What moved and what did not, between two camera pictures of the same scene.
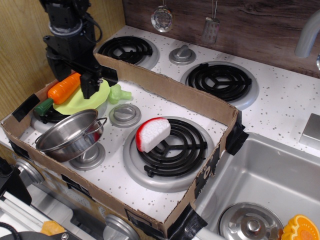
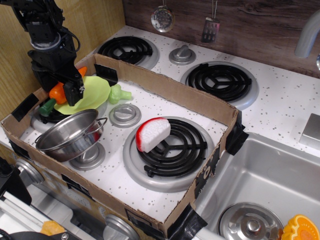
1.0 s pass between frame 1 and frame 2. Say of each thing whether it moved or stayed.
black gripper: moved
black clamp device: stayed
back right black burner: stayed
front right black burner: stayed
